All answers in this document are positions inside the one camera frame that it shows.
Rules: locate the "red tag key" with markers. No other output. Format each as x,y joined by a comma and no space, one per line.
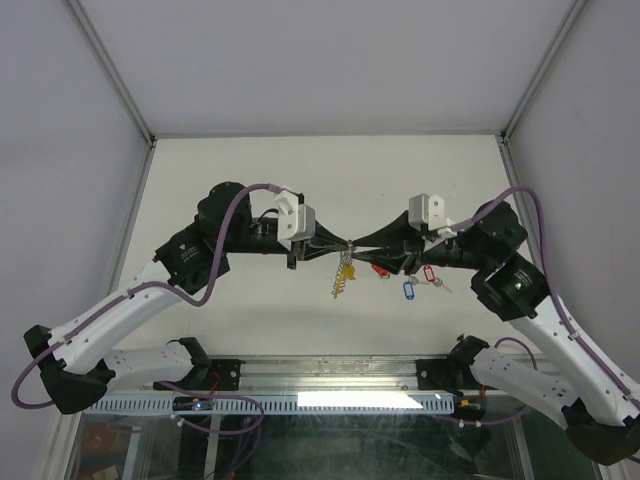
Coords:
381,272
432,279

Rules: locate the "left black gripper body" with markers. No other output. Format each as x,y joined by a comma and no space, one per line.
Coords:
297,250

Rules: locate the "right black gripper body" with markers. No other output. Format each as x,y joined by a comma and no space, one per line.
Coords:
415,250

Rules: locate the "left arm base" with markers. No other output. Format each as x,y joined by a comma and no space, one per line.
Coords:
205,373

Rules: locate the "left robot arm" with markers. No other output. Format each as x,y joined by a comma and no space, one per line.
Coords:
79,362

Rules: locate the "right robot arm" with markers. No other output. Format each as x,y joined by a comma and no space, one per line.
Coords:
592,400

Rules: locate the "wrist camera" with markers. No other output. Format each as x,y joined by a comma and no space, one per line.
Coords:
426,214
296,221

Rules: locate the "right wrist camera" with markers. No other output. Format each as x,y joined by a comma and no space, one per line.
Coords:
426,214

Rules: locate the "aluminium mounting rail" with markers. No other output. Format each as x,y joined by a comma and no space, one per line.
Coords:
262,375

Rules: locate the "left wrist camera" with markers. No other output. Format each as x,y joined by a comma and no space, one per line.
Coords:
296,221

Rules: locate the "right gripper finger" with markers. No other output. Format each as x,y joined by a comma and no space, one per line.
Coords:
390,260
392,234

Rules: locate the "keyring with yellow handle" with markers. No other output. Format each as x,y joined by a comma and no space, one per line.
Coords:
344,273

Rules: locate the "white slotted cable duct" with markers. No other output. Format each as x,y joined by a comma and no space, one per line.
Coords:
154,405

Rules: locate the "blue tag key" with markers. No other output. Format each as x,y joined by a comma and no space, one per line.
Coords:
409,287

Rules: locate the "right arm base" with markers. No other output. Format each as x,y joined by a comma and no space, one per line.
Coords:
451,373

